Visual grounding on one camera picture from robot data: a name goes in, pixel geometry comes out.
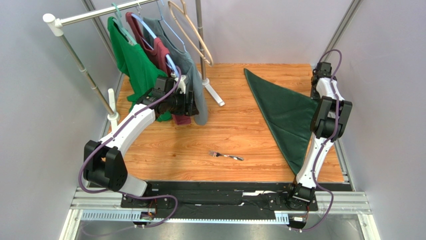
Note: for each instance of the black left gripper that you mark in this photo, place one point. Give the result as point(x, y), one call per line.
point(187, 109)

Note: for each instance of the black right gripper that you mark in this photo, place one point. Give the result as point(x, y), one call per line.
point(314, 79)

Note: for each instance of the dark green cloth napkin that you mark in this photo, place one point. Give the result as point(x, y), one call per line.
point(288, 115)

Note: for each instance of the silver metal fork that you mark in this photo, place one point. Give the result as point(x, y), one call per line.
point(217, 154)

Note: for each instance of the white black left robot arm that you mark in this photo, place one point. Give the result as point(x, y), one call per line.
point(104, 163)

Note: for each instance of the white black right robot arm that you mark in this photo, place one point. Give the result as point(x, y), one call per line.
point(328, 124)

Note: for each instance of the grey-blue hanging shirt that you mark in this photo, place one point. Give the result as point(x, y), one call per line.
point(185, 62)

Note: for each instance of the green hanging t-shirt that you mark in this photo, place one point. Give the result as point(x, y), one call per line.
point(139, 64)

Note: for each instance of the maroon hanging shirt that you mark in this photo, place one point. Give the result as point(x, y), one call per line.
point(156, 56)

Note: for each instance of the teal plastic hanger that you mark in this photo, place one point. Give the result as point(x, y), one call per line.
point(121, 28)

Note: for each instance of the beige wooden hanger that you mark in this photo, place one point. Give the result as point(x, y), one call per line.
point(194, 33)

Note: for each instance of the aluminium front frame rail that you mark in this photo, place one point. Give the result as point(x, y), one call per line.
point(344, 216)

